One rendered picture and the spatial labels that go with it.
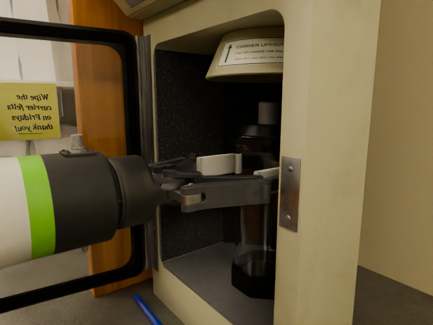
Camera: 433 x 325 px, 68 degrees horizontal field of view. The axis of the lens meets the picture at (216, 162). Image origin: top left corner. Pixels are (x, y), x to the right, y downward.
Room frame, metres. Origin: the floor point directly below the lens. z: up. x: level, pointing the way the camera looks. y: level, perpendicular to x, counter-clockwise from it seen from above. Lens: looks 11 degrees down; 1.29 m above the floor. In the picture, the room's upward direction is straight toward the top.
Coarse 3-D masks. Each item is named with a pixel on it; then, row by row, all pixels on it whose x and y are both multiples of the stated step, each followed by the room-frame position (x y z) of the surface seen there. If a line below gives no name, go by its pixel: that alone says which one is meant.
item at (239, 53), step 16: (240, 32) 0.40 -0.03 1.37; (256, 32) 0.39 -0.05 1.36; (272, 32) 0.39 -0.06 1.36; (224, 48) 0.41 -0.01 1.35; (240, 48) 0.39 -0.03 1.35; (256, 48) 0.38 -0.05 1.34; (272, 48) 0.38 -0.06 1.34; (224, 64) 0.40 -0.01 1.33; (240, 64) 0.38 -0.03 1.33; (256, 64) 0.37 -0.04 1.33; (272, 64) 0.37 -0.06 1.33; (224, 80) 0.51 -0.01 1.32; (240, 80) 0.53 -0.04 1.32; (256, 80) 0.53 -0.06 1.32; (272, 80) 0.53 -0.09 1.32
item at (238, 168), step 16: (240, 144) 0.42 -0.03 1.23; (240, 160) 0.43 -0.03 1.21; (256, 160) 0.41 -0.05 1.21; (272, 160) 0.40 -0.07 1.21; (240, 208) 0.43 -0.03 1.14; (256, 208) 0.41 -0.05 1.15; (272, 208) 0.40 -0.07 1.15; (240, 224) 0.43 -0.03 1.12; (256, 224) 0.41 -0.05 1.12; (272, 224) 0.40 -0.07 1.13; (240, 240) 0.42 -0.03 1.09; (256, 240) 0.41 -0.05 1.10; (272, 240) 0.40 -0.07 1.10; (240, 256) 0.42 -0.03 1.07; (256, 256) 0.41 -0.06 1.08; (272, 256) 0.40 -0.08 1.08; (256, 272) 0.41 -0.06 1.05; (272, 272) 0.40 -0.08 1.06
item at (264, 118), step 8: (264, 104) 0.44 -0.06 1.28; (272, 104) 0.44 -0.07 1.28; (264, 112) 0.44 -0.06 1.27; (272, 112) 0.44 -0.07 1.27; (264, 120) 0.44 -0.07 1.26; (272, 120) 0.44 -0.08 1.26; (240, 128) 0.44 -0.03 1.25; (248, 128) 0.42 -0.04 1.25; (256, 128) 0.42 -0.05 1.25; (264, 128) 0.41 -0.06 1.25; (272, 128) 0.41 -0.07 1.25; (280, 128) 0.41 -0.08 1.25; (256, 136) 0.41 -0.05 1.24; (264, 136) 0.41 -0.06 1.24; (272, 136) 0.40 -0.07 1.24; (280, 136) 0.41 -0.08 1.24
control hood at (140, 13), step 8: (120, 0) 0.49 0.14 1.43; (152, 0) 0.45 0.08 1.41; (160, 0) 0.44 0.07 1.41; (168, 0) 0.43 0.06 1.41; (176, 0) 0.43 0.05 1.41; (120, 8) 0.51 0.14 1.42; (128, 8) 0.50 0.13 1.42; (136, 8) 0.48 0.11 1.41; (144, 8) 0.48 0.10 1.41; (152, 8) 0.47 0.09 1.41; (160, 8) 0.47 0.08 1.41; (128, 16) 0.52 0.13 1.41; (136, 16) 0.51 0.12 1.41; (144, 16) 0.51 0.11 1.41
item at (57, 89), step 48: (0, 48) 0.43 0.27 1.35; (48, 48) 0.45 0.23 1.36; (96, 48) 0.49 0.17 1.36; (0, 96) 0.42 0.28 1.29; (48, 96) 0.45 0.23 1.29; (96, 96) 0.48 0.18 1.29; (0, 144) 0.42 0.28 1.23; (48, 144) 0.45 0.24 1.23; (96, 144) 0.48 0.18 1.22; (0, 288) 0.41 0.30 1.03
